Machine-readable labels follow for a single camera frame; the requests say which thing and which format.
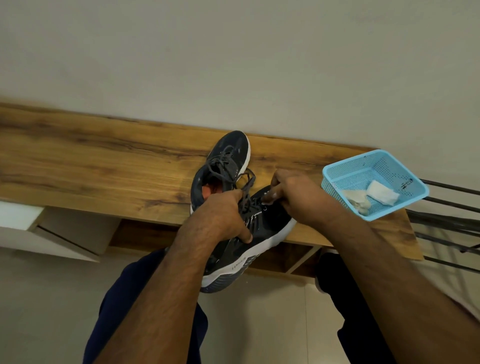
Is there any person's left hand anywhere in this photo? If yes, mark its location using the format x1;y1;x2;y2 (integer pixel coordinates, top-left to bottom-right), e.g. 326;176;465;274
179;189;254;248

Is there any person's right hand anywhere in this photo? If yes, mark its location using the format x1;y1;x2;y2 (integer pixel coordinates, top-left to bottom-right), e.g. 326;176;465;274
261;168;346;230

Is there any used wipe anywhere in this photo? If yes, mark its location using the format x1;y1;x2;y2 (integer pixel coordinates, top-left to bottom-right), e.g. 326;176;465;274
341;189;372;217

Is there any black metal shoe rack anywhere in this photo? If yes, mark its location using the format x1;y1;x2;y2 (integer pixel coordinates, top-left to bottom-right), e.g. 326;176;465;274
406;178;480;275

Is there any person's left forearm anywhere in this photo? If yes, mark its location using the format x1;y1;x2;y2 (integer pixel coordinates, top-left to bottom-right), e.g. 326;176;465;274
93;232;226;364

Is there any person's right forearm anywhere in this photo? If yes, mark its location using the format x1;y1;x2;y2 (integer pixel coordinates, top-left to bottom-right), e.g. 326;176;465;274
322;209;480;364

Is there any blue plastic basket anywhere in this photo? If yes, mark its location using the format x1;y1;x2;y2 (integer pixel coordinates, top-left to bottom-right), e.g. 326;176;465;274
321;149;430;222

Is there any wooden table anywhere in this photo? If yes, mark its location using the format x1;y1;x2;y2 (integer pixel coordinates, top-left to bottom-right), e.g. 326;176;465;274
0;103;425;278

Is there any white drawer unit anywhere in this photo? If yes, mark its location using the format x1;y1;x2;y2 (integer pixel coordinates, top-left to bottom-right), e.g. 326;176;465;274
0;200;121;263

